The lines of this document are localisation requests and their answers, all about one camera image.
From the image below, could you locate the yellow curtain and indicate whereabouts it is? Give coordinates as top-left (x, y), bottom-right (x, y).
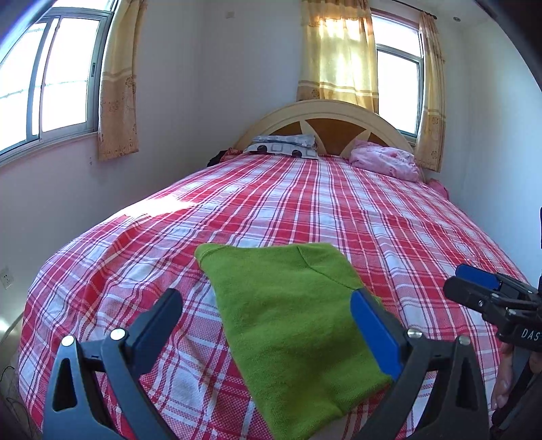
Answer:
top-left (297, 1), bottom-right (378, 113)
top-left (97, 0), bottom-right (147, 161)
top-left (414, 12), bottom-right (445, 172)

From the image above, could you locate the cream wooden headboard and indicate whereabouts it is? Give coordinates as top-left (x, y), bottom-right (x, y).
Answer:
top-left (233, 100), bottom-right (413, 158)

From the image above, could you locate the dark item beside pillow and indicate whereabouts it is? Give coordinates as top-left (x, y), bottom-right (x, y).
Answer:
top-left (207, 148), bottom-right (243, 167)

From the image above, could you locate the wall socket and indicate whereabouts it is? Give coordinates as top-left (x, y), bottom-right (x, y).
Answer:
top-left (0, 267), bottom-right (14, 290)

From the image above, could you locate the back window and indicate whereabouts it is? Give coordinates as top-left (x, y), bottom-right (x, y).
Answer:
top-left (372, 13), bottom-right (423, 139)

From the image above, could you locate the window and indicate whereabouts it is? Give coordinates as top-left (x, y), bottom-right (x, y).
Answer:
top-left (372, 13), bottom-right (423, 139)
top-left (1, 1), bottom-right (118, 164)

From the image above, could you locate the person's right hand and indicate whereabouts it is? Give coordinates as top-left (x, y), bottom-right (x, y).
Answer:
top-left (491, 343), bottom-right (514, 410)

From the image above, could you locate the pink cloth beside bed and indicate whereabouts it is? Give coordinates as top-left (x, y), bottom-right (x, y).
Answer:
top-left (426, 178), bottom-right (449, 200)

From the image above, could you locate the left window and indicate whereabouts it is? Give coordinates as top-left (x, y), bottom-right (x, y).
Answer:
top-left (1, 1), bottom-right (118, 164)

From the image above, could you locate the red plaid bed sheet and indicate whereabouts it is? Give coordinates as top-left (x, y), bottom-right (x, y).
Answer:
top-left (18, 155), bottom-right (521, 439)

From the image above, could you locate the black curtain rod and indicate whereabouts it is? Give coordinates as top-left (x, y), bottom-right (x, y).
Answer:
top-left (391, 0), bottom-right (438, 20)

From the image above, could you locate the left yellow curtain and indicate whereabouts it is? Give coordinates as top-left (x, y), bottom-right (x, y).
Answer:
top-left (97, 0), bottom-right (147, 161)

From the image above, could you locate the right yellow curtain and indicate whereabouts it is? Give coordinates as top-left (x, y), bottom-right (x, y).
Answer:
top-left (414, 12), bottom-right (445, 172)

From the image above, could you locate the green striped knit sweater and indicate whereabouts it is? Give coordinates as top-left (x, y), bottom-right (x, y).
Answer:
top-left (195, 243), bottom-right (391, 439)

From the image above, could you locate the middle yellow curtain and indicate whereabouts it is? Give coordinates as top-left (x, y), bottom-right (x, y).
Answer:
top-left (297, 1), bottom-right (378, 113)

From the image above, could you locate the pink pillow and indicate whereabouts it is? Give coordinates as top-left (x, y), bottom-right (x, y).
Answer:
top-left (349, 140), bottom-right (423, 182)

